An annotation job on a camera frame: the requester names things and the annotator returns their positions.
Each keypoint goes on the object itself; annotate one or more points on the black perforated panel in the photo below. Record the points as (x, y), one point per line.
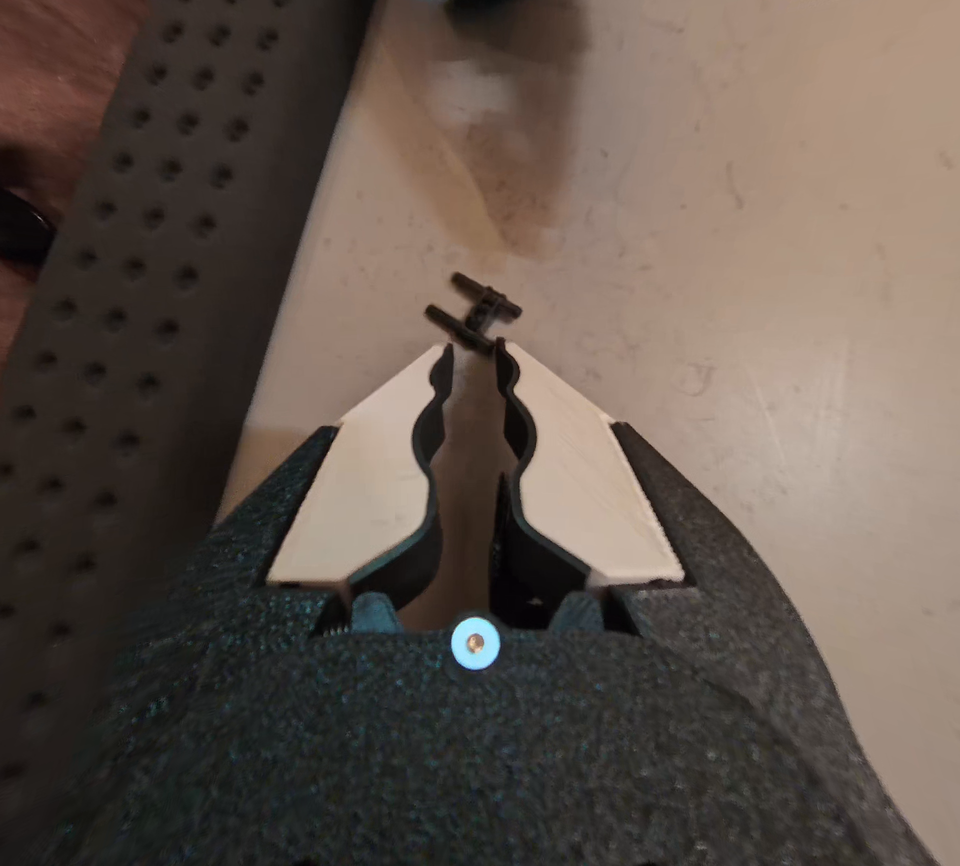
(150, 281)

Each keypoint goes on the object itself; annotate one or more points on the black pin connector piece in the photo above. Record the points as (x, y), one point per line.
(480, 311)

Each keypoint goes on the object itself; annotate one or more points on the small black rounded object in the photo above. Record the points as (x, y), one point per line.
(22, 225)

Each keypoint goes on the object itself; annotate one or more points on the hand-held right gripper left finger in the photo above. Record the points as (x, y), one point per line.
(352, 506)

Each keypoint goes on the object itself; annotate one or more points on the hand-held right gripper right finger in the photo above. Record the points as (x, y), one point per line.
(592, 506)

